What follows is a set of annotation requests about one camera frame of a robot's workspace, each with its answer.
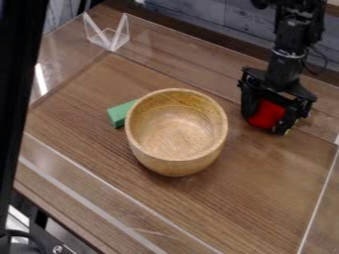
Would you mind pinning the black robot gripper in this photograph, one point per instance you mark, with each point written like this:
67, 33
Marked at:
277, 84

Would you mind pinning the red plush tomato toy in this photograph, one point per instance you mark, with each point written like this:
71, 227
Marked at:
267, 115

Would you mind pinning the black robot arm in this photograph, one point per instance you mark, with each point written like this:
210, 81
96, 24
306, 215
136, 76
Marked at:
298, 27

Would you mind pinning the round wooden bowl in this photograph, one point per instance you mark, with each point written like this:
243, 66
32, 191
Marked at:
176, 129

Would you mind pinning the clear acrylic tray walls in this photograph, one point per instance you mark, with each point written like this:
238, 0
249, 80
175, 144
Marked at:
265, 200

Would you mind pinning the green rectangular block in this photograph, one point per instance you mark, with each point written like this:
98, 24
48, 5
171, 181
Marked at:
116, 113

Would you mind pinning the clear acrylic corner bracket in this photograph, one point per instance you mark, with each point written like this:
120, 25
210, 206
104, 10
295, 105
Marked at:
108, 38

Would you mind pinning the black metal table frame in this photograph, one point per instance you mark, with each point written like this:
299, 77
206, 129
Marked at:
27, 232

